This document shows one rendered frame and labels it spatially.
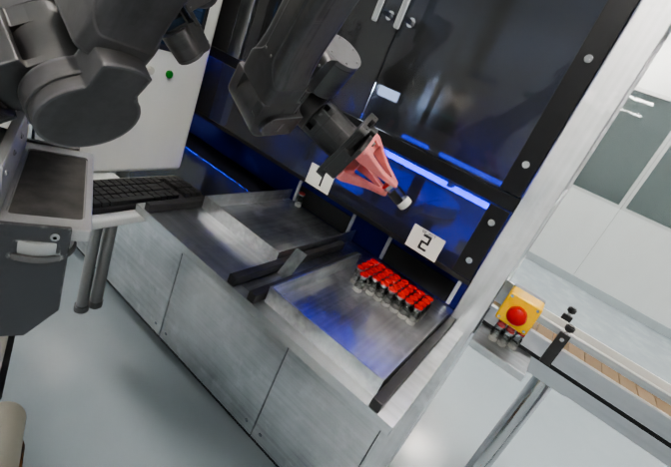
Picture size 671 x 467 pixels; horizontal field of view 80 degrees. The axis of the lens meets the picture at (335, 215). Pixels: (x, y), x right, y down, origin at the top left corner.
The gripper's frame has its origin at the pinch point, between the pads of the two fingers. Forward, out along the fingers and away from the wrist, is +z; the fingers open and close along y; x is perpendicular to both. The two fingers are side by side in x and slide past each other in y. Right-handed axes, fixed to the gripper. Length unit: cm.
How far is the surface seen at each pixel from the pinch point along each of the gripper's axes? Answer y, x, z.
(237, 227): -42.7, 13.1, -12.3
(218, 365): -111, 20, 16
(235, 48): -37, 62, -50
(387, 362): -23.3, -4.6, 24.6
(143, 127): -61, 34, -52
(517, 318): -9.4, 15.9, 42.9
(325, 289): -33.3, 8.0, 10.8
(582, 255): -100, 397, 302
